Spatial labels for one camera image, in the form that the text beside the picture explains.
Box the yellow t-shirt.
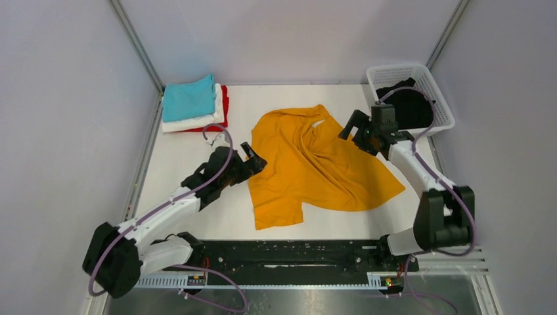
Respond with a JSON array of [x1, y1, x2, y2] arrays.
[[248, 104, 405, 230]]

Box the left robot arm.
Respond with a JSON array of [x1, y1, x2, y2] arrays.
[[82, 142, 267, 298]]

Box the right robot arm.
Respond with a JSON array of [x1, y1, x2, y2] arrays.
[[338, 104, 476, 270]]

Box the folded red t-shirt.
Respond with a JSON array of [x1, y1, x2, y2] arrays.
[[183, 85, 230, 132]]

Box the black t-shirt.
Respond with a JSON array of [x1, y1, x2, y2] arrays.
[[384, 89, 434, 129]]

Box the white plastic basket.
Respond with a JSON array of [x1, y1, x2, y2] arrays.
[[365, 63, 455, 137]]

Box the folded white t-shirt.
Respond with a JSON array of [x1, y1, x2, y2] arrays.
[[162, 83, 226, 133]]

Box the folded teal t-shirt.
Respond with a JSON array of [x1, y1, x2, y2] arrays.
[[162, 74, 216, 123]]

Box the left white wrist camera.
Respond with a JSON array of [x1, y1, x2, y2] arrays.
[[206, 132, 231, 151]]

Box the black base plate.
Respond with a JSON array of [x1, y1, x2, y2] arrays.
[[173, 239, 421, 288]]

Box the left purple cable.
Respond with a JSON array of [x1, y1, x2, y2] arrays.
[[87, 123, 234, 299]]

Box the white slotted cable duct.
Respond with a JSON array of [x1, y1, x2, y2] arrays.
[[133, 272, 389, 290]]

